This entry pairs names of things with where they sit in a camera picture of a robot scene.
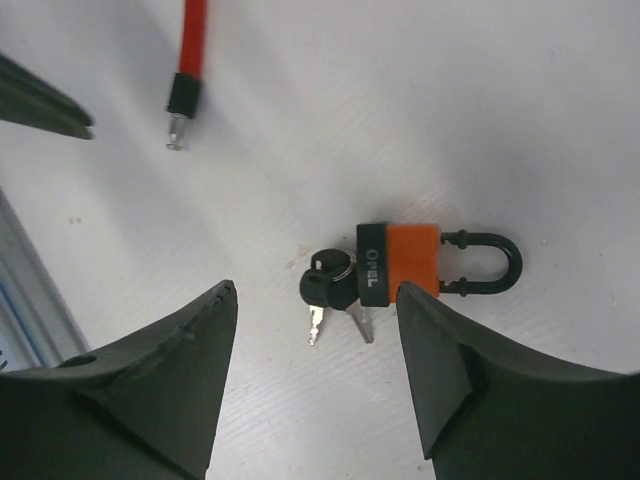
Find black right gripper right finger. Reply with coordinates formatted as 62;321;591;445
396;282;639;479

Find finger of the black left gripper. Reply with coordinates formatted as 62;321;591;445
0;54;94;140

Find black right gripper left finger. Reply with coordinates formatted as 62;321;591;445
1;280;238;479

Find orange black padlock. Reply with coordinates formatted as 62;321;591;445
356;222;523;307

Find keys of orange padlock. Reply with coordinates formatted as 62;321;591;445
299;248;374;346

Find aluminium mounting rail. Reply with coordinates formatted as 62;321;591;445
0;196;88;374

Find red cable lock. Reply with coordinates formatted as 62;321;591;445
166;0;208;151

